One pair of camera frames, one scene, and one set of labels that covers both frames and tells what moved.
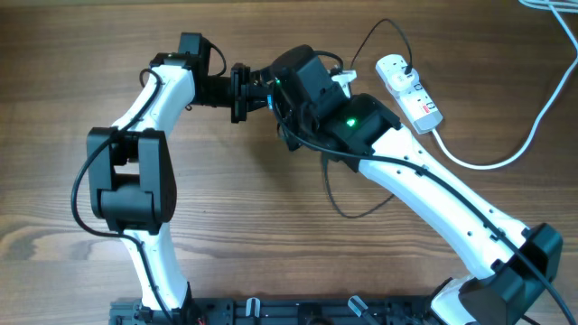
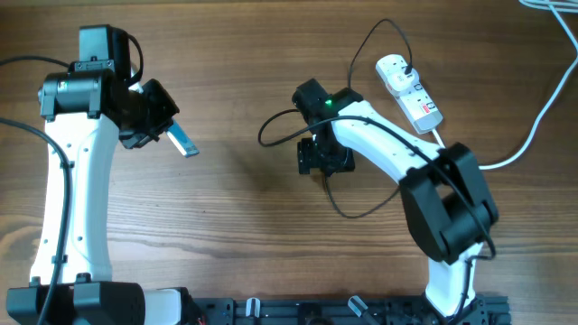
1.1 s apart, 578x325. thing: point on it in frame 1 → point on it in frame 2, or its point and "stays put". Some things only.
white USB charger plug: [403, 81] stays put
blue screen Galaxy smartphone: [269, 100] → [181, 140]
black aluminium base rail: [284, 311] stays put
